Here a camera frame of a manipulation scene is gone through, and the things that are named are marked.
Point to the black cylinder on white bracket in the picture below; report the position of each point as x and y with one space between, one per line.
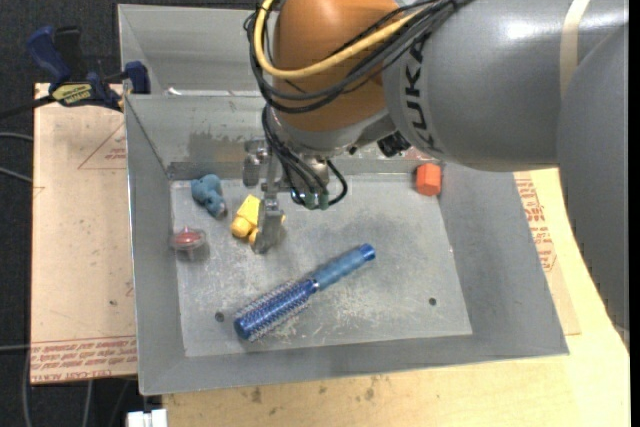
393 143

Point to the brown cardboard board, red print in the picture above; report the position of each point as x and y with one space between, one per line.
80 235

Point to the blue toy animal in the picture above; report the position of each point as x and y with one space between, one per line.
207 192

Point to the orange block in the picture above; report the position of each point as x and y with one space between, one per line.
428 179

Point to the yellow toy block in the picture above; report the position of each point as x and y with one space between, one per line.
245 217

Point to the blue hairbrush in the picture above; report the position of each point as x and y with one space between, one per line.
300 292

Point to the grey metal bin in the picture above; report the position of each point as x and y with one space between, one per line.
380 265

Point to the pale grey metal gripper finger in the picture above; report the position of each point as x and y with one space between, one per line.
269 230

